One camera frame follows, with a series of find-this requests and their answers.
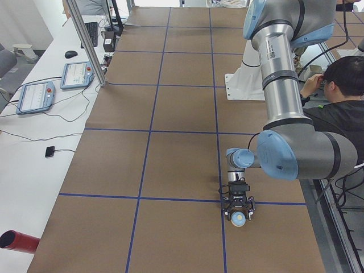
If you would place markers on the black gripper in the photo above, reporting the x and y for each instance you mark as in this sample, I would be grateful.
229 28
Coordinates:
238 203

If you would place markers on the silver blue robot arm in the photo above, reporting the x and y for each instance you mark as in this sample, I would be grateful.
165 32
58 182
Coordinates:
288 147

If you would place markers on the brown paper table cover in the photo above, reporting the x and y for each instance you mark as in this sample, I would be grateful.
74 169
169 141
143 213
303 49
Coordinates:
141 193

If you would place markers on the person in black shirt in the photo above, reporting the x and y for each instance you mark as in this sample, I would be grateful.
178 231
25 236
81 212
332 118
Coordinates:
343 88

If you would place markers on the small black square device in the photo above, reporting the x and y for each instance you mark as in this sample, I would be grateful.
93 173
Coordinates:
49 152

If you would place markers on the black box with label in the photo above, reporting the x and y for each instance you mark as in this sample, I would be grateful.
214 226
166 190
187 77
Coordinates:
109 41

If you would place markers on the far blue teach pendant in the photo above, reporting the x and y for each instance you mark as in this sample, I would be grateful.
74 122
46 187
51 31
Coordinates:
76 75

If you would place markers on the blue teach pendant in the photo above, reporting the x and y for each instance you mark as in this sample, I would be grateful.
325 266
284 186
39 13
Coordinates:
36 97
76 75

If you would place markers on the black computer mouse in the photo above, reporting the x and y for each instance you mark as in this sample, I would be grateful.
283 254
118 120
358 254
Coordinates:
70 54

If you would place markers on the near blue teach pendant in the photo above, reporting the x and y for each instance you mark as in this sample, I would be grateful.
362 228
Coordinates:
36 97

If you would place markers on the black keyboard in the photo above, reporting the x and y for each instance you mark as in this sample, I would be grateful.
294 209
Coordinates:
92 29

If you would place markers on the red cylinder tube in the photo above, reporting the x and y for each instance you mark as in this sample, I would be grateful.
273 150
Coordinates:
16 241

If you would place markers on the grey office chair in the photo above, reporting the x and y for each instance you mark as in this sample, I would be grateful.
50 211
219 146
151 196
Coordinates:
8 65

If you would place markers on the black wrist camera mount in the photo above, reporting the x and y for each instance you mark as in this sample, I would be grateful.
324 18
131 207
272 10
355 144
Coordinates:
234 189

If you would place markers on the aluminium frame post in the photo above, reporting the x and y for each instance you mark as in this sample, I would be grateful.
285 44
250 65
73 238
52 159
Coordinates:
86 40

